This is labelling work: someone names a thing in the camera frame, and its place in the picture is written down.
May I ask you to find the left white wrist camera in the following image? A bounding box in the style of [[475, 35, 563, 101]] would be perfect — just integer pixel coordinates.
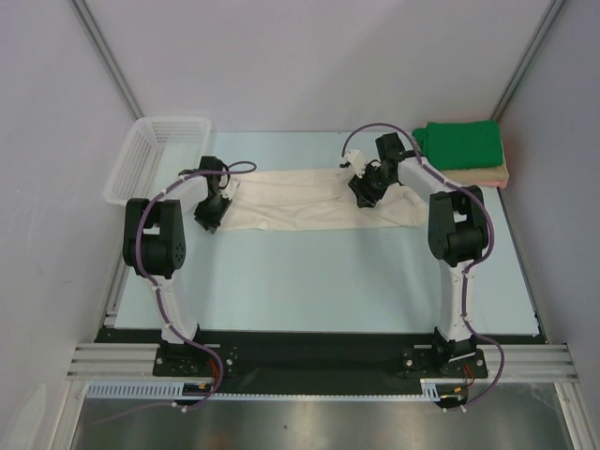
[[220, 177, 241, 201]]

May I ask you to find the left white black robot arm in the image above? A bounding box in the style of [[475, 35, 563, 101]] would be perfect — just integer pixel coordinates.
[[122, 156, 235, 375]]

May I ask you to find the tan folded t shirt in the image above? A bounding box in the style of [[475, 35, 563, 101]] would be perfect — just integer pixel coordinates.
[[442, 163, 509, 186]]

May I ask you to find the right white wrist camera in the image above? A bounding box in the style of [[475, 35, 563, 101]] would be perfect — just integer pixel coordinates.
[[339, 150, 368, 178]]

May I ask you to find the green folded t shirt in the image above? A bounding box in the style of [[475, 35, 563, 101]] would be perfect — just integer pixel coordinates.
[[412, 120, 503, 171]]

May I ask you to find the white slotted cable duct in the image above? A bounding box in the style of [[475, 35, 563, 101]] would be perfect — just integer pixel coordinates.
[[86, 380, 466, 402]]

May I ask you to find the pink folded t shirt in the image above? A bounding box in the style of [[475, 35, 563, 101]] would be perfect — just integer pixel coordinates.
[[476, 179, 508, 189]]

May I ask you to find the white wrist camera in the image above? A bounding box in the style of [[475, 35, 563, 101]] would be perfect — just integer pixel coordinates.
[[339, 150, 368, 178], [220, 177, 241, 201]]

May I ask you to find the cream white t shirt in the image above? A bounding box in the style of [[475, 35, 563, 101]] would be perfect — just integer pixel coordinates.
[[219, 169, 428, 232]]

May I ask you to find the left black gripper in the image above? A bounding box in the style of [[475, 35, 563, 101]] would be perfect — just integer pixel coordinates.
[[193, 191, 232, 233]]

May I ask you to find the aluminium frame rail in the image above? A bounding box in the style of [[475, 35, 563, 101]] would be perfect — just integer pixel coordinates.
[[67, 343, 578, 383]]

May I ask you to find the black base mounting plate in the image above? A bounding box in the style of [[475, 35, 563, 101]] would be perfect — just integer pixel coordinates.
[[96, 327, 544, 398]]

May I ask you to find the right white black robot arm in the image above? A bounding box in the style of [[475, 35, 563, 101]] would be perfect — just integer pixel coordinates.
[[341, 133, 494, 376]]

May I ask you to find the white plastic mesh basket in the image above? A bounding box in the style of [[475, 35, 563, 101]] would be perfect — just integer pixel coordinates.
[[103, 115, 212, 206]]

